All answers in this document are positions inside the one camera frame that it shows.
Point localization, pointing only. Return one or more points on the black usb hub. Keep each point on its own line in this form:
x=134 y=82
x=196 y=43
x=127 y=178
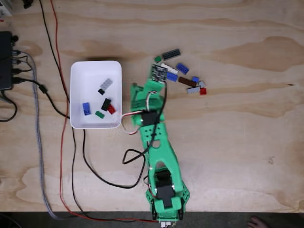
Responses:
x=5 y=61

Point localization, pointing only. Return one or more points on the small red lego brick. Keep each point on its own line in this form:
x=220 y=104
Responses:
x=203 y=91

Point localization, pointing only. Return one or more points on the small black lego brick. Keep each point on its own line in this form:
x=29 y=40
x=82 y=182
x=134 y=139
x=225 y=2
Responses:
x=101 y=91

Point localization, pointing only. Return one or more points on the white plastic bin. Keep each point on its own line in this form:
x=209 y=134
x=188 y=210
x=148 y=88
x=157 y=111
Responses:
x=83 y=76

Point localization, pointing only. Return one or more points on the white device box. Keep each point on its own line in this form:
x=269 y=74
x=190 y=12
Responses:
x=4 y=8

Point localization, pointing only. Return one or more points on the dark green lego brick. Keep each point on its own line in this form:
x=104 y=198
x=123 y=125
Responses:
x=106 y=103

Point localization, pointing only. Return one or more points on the small green lego brick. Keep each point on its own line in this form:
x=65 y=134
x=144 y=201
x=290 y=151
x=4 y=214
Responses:
x=157 y=58

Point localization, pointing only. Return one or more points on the black clamp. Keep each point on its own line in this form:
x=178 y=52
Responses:
x=27 y=4

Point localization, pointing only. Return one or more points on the small light grey lego brick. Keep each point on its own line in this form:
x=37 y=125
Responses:
x=202 y=84

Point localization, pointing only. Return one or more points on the person's foot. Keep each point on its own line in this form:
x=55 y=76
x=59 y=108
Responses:
x=255 y=223

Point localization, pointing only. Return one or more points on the long white lego brick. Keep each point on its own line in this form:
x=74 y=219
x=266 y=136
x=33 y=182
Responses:
x=172 y=69

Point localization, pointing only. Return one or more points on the black knob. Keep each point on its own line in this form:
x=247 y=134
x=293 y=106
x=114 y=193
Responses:
x=15 y=38

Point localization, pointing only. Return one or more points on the long dark grey lego brick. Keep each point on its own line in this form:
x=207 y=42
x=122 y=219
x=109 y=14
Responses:
x=171 y=54

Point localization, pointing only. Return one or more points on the small blue lego brick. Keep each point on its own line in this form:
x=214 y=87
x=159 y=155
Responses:
x=195 y=79
x=87 y=112
x=85 y=106

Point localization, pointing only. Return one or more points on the blue hollow lego brick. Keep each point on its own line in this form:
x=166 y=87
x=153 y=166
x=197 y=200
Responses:
x=182 y=68

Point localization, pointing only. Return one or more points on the black camera circuit board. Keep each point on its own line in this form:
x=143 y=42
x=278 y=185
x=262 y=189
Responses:
x=158 y=72

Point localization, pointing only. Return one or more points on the long brown lego brick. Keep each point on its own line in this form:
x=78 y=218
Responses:
x=187 y=82

